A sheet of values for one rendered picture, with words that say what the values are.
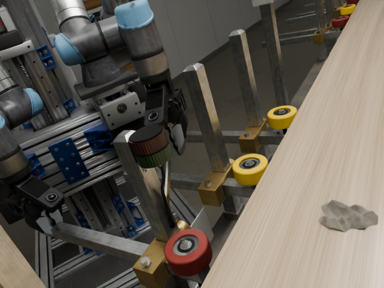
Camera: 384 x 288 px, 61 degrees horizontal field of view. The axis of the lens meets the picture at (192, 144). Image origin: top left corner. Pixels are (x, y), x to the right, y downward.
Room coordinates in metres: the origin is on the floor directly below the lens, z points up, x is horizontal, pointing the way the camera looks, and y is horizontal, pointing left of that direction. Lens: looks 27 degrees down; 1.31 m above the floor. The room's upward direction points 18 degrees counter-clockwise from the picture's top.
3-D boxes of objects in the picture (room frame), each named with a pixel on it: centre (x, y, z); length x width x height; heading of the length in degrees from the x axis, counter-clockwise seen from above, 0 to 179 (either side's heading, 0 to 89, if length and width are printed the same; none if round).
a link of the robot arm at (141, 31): (0.74, 0.03, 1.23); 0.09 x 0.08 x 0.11; 9
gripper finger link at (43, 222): (0.70, 0.42, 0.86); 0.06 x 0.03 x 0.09; 52
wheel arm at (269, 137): (0.93, -0.11, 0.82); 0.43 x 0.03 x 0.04; 52
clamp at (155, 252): (0.49, 0.11, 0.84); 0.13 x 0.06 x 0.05; 142
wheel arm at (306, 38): (1.71, -0.73, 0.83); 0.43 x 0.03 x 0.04; 52
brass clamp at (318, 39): (1.67, -0.82, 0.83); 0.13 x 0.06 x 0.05; 142
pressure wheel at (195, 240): (0.43, 0.06, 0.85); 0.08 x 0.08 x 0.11
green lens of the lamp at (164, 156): (0.48, 0.06, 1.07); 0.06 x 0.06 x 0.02
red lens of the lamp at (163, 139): (0.48, 0.06, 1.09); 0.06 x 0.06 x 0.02
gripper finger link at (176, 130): (0.74, 0.02, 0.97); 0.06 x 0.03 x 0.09; 162
